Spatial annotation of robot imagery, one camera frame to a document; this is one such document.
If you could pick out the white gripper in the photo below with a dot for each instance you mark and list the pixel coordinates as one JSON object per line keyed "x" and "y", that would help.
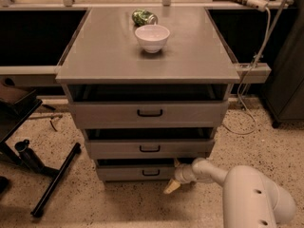
{"x": 180, "y": 175}

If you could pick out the grey bottom drawer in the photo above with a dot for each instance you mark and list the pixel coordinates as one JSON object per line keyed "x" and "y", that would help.
{"x": 135, "y": 169}

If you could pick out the grey drawer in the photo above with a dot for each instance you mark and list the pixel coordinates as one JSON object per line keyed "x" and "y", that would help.
{"x": 148, "y": 149}
{"x": 135, "y": 169}
{"x": 148, "y": 114}

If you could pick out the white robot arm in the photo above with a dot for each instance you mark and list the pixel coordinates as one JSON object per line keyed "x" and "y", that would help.
{"x": 249, "y": 198}

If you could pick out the grey middle drawer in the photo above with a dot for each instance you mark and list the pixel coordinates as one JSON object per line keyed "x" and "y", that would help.
{"x": 148, "y": 149}

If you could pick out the grey drawer cabinet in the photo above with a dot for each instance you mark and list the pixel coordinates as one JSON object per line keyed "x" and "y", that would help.
{"x": 106, "y": 64}

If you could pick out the grey top drawer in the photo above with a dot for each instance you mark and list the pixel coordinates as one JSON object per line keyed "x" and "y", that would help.
{"x": 148, "y": 114}

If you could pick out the dark cabinet at right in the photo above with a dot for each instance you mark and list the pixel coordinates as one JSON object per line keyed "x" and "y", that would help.
{"x": 283, "y": 92}

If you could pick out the white ceramic bowl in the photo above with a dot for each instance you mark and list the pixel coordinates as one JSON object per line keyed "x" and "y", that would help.
{"x": 152, "y": 38}

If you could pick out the black stand with base bar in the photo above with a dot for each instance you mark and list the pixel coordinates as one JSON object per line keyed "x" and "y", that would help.
{"x": 17, "y": 103}

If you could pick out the grey side rail beam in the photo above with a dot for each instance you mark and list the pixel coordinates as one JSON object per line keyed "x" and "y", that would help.
{"x": 253, "y": 75}

